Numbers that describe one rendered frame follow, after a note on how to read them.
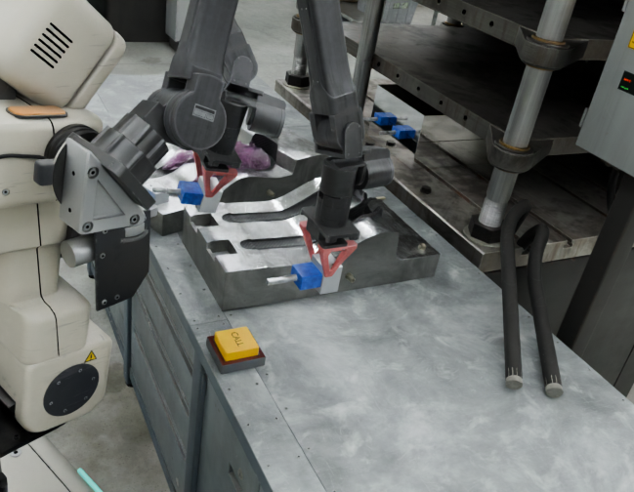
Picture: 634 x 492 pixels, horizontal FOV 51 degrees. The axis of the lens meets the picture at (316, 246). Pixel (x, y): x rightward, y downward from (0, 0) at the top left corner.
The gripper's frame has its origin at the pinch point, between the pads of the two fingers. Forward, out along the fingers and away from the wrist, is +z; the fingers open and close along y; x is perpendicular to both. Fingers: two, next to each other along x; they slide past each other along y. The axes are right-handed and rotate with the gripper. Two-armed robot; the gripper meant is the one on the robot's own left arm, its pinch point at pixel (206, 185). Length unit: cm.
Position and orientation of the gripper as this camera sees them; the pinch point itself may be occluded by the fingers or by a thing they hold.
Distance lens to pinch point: 135.0
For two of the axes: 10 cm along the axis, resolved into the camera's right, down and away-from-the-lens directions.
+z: -3.5, 7.8, 5.2
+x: -8.5, -0.3, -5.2
